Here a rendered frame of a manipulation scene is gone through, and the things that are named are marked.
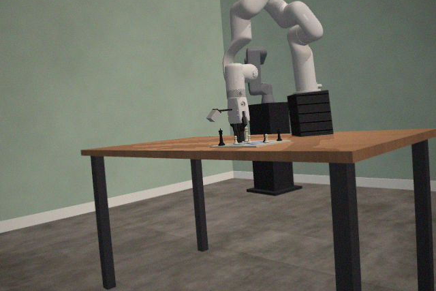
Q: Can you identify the blue and cream chessboard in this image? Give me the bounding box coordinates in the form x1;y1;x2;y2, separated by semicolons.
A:
209;140;291;148

